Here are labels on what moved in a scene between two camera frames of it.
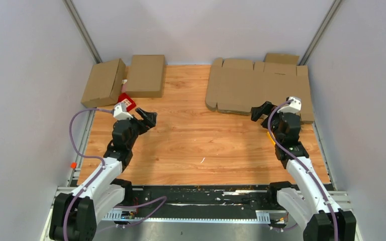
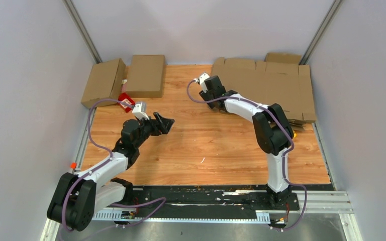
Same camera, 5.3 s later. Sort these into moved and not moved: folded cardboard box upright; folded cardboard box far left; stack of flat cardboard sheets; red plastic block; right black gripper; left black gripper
Moved: left black gripper; right black gripper
Not moved: red plastic block; stack of flat cardboard sheets; folded cardboard box upright; folded cardboard box far left
